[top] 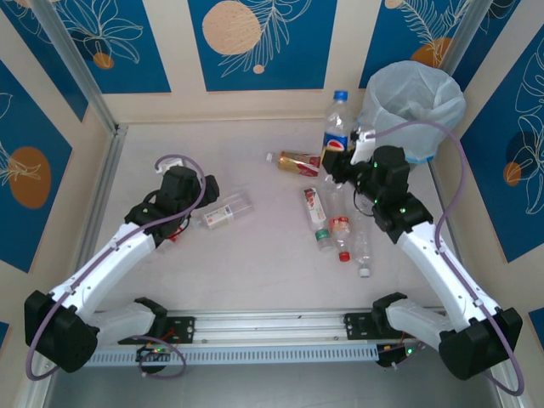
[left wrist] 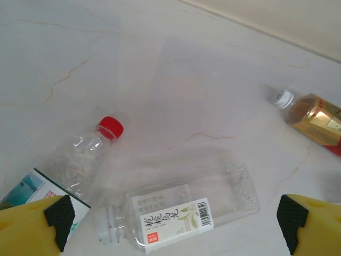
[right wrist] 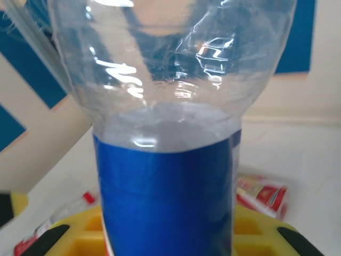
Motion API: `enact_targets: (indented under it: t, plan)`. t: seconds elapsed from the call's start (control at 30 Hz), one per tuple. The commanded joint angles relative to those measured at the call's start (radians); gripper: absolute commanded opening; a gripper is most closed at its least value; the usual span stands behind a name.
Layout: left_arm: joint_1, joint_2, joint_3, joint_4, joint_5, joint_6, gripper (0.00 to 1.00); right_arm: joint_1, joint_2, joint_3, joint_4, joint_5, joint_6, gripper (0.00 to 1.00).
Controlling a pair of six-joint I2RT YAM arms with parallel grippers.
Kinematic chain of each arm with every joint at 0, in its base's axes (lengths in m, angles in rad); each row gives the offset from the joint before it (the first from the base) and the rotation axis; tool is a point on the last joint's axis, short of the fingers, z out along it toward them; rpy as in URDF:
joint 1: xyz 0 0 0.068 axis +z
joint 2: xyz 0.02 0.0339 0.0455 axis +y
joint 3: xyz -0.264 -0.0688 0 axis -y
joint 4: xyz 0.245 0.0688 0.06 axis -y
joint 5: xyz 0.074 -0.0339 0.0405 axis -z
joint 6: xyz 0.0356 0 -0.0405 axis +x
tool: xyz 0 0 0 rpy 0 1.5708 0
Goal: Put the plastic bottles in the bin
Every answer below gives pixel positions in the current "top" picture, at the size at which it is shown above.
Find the clear square plastic bottle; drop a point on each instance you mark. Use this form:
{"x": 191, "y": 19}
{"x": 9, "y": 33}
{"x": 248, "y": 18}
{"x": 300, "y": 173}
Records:
{"x": 221, "y": 214}

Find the crushed gold red bottle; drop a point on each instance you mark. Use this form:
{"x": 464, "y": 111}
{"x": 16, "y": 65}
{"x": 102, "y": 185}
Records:
{"x": 297, "y": 163}

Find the blue cap cola bottle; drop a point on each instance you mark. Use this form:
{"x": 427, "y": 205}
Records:
{"x": 338, "y": 123}

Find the green cap white label bottle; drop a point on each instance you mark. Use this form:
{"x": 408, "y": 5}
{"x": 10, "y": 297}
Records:
{"x": 314, "y": 212}

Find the red cap red label bottle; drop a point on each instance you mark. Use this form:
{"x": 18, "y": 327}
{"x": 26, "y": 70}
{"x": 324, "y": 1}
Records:
{"x": 340, "y": 225}

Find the clear white cap bottle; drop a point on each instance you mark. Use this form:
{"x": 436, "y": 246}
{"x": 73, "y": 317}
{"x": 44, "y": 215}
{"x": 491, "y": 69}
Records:
{"x": 363, "y": 251}

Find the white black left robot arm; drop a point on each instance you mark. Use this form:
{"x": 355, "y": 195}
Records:
{"x": 106, "y": 259}

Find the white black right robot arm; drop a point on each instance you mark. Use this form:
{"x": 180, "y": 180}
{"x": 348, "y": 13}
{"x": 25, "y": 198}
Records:
{"x": 442, "y": 268}

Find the trash bin with white bag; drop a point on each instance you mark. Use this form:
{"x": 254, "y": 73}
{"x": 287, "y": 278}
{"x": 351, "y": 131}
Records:
{"x": 408, "y": 85}

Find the blue floral wall panel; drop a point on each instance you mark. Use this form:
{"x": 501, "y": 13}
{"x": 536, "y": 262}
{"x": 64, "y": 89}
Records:
{"x": 47, "y": 51}
{"x": 382, "y": 42}
{"x": 537, "y": 323}
{"x": 297, "y": 64}
{"x": 3, "y": 336}
{"x": 21, "y": 234}
{"x": 497, "y": 25}
{"x": 140, "y": 72}
{"x": 518, "y": 204}

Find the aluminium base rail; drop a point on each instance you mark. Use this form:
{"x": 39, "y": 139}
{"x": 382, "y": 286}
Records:
{"x": 272, "y": 325}

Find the aluminium frame post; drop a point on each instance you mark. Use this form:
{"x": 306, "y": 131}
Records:
{"x": 461, "y": 38}
{"x": 81, "y": 72}

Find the grey metal base plate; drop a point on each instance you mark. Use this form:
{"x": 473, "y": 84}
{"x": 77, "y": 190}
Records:
{"x": 272, "y": 389}

